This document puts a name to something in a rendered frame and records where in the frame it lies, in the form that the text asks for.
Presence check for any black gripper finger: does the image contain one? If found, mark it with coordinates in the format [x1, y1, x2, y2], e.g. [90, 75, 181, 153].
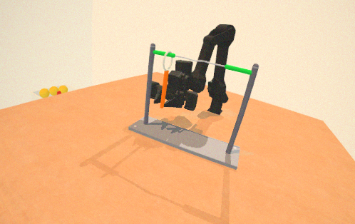
[153, 85, 163, 104]
[164, 90, 184, 108]

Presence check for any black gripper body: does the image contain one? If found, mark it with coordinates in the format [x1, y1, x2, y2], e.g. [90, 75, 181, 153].
[150, 81, 198, 111]

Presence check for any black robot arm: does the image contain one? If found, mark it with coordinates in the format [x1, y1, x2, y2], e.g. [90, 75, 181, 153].
[167, 24, 236, 115]

